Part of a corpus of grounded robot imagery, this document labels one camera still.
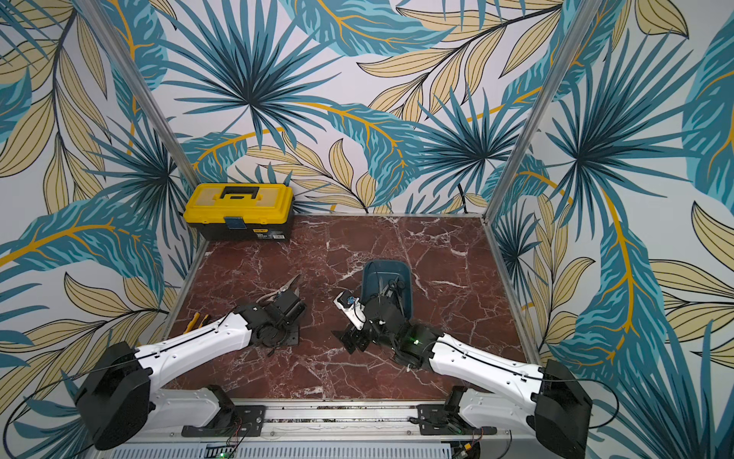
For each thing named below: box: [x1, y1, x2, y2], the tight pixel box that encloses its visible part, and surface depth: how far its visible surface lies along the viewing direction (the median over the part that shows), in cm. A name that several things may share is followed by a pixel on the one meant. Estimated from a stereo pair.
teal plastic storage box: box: [362, 259, 413, 321], surface depth 102 cm
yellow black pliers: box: [183, 311, 210, 335], surface depth 92 cm
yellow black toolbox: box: [183, 182, 295, 242], surface depth 102 cm
